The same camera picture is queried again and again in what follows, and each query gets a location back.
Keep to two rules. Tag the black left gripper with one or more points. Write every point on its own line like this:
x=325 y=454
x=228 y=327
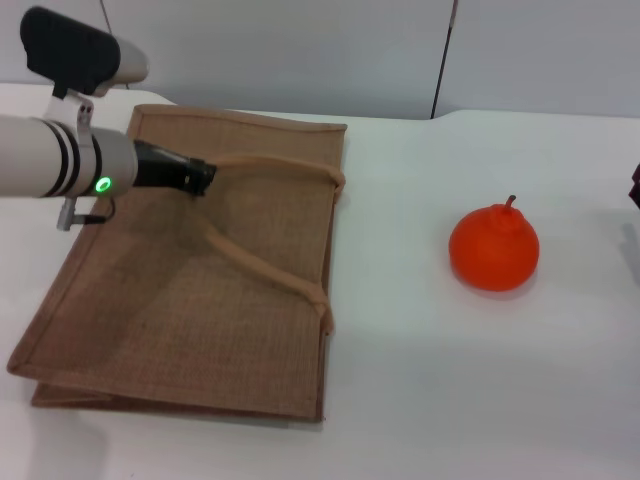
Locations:
x=160 y=167

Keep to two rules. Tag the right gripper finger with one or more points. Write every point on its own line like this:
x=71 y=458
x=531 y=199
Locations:
x=636 y=187

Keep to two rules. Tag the orange toy fruit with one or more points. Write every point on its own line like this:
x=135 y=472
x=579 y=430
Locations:
x=492 y=250

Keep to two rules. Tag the left wrist camera housing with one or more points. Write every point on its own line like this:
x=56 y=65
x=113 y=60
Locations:
x=70 y=45

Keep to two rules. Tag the brown jute handbag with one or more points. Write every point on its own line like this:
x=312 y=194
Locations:
x=200 y=325

